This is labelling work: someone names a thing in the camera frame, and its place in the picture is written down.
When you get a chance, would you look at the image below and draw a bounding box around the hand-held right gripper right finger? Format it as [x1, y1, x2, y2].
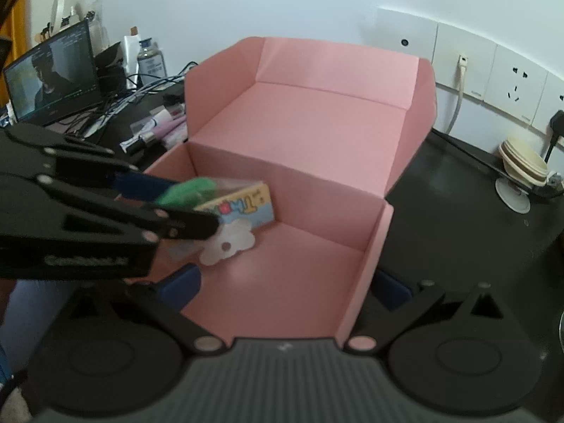
[341, 269, 507, 356]

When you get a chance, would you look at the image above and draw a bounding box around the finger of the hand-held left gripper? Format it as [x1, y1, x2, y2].
[0, 123, 180, 207]
[0, 174, 220, 244]

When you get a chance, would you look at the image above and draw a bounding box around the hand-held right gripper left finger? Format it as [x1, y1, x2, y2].
[57, 263, 230, 356]

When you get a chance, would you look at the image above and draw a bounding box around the clear packet with green toy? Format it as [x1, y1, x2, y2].
[155, 177, 277, 269]

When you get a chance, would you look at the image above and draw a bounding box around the pink cardboard box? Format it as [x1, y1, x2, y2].
[142, 36, 438, 348]

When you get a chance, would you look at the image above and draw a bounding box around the black desktop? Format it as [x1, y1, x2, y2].
[0, 81, 564, 423]

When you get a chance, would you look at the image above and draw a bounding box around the black speaker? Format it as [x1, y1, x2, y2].
[94, 42, 128, 94]

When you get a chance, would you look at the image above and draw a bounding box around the clear bottle blue label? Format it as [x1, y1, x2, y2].
[136, 37, 167, 86]

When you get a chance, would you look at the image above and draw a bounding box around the white tube orange cap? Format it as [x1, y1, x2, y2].
[122, 26, 141, 90]

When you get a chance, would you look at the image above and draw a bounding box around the laptop screen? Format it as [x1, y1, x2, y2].
[4, 20, 105, 128]

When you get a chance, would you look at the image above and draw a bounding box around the white round stand base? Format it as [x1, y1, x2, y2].
[495, 176, 532, 215]

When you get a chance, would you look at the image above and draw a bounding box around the small grey clip device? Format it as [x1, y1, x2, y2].
[531, 171, 564, 202]

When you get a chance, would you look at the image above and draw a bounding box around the white round mirror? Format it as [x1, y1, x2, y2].
[50, 0, 68, 35]

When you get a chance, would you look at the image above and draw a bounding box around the yellow curtain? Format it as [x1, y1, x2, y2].
[0, 0, 32, 50]

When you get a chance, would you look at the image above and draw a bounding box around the black power plug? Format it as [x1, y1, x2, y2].
[545, 110, 564, 165]

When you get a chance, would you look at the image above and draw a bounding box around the white network cable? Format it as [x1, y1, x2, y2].
[446, 55, 468, 136]

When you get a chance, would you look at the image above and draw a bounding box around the white wall power socket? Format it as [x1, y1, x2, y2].
[485, 44, 550, 129]
[532, 73, 564, 136]

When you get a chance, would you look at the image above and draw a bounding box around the white network wall socket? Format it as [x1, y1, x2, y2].
[434, 22, 497, 103]

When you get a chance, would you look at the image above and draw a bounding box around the wall socket strip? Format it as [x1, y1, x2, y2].
[376, 6, 438, 85]

